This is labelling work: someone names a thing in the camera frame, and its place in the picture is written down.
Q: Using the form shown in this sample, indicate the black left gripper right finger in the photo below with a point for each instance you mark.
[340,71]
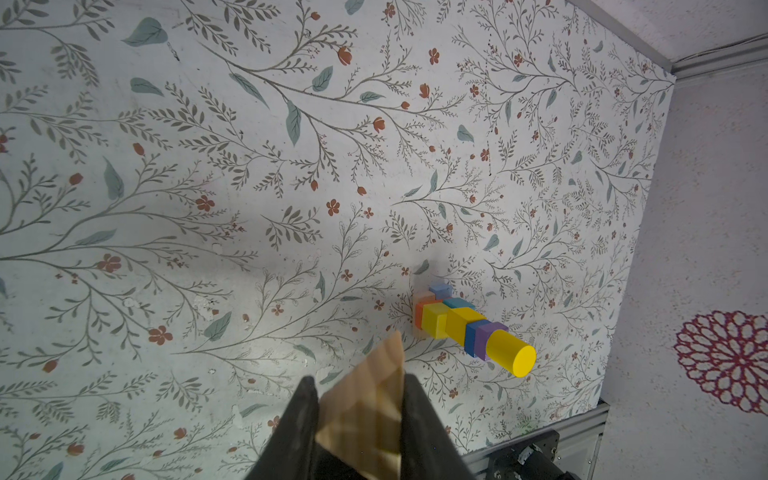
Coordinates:
[426,449]

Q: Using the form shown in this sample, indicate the yellow wooden cylinder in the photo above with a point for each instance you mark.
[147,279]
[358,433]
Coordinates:
[511,353]

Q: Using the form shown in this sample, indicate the teal wooden block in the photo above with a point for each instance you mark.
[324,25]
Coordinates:
[456,303]

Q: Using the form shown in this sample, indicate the orange wooden block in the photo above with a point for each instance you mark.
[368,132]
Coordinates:
[419,301]

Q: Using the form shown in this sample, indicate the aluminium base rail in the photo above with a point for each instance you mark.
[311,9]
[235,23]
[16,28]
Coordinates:
[576,443]

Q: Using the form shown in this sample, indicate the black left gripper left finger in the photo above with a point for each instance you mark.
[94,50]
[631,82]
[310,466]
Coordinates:
[288,454]

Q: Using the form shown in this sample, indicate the natural wood triangle block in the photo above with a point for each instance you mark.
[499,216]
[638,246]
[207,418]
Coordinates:
[360,417]

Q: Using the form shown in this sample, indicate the purple wooden block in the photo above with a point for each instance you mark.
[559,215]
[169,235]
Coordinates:
[483,336]

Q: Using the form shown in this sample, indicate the blue number block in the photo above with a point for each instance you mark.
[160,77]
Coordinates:
[471,335]

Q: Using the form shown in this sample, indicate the yellow wooden cube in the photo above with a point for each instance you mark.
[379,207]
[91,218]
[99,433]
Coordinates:
[458,319]

